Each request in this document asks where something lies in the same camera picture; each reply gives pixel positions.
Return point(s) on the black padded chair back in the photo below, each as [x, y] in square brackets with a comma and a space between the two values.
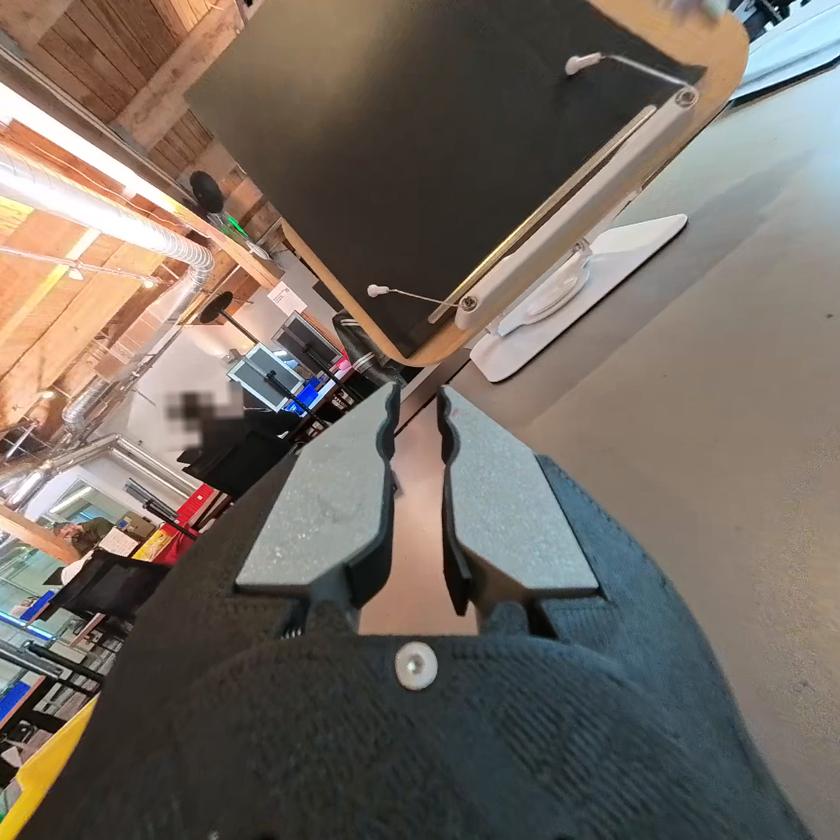
[105, 584]

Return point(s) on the red plastic bin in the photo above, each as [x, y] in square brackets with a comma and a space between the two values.
[197, 505]

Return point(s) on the white paper sign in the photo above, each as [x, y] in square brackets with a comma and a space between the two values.
[287, 298]

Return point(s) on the grey flat pad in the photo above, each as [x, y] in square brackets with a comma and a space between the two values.
[787, 72]

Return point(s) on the black light stand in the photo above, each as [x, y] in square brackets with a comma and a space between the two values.
[216, 307]

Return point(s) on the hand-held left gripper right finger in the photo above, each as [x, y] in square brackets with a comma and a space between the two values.
[518, 512]

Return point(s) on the grey panel on stand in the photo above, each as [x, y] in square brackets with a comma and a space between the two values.
[305, 338]
[262, 374]

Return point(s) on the white tethered pin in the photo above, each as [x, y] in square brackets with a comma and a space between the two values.
[375, 289]
[581, 62]

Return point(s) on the yellow plastic bin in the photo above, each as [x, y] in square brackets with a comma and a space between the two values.
[46, 774]

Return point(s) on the black striped jacket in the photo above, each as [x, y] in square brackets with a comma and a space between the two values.
[367, 354]

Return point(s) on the black board on white stand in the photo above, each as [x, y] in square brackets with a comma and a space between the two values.
[394, 131]

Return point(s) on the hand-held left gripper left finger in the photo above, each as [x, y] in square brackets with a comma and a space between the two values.
[315, 512]

